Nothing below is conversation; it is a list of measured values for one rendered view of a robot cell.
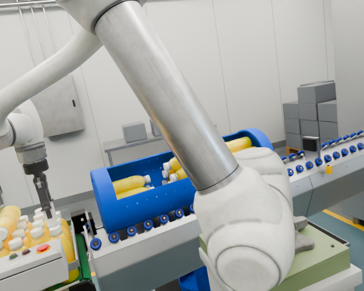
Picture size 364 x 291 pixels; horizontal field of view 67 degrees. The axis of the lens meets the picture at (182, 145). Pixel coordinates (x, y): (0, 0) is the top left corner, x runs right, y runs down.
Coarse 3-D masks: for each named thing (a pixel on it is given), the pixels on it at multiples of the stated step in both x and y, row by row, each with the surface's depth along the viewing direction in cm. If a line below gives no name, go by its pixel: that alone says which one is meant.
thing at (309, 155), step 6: (306, 138) 170; (312, 138) 166; (318, 138) 164; (306, 144) 169; (312, 144) 165; (318, 144) 165; (306, 150) 173; (312, 150) 166; (318, 150) 165; (306, 156) 174; (312, 156) 170; (318, 156) 166
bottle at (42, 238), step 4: (36, 236) 98; (40, 236) 98; (44, 236) 100; (32, 240) 98; (36, 240) 98; (40, 240) 98; (44, 240) 99; (48, 240) 100; (32, 244) 97; (36, 244) 97
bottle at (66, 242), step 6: (54, 234) 97; (60, 234) 98; (66, 240) 99; (66, 246) 98; (66, 252) 98; (72, 252) 100; (66, 258) 98; (72, 258) 100; (72, 270) 100; (78, 270) 103; (72, 276) 100; (78, 276) 102; (66, 282) 99
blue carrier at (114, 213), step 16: (256, 128) 147; (256, 144) 150; (144, 160) 135; (160, 160) 141; (96, 176) 112; (112, 176) 133; (128, 176) 137; (160, 176) 145; (96, 192) 111; (112, 192) 109; (144, 192) 113; (160, 192) 116; (176, 192) 119; (192, 192) 123; (112, 208) 108; (128, 208) 111; (144, 208) 114; (160, 208) 119; (112, 224) 110; (128, 224) 116
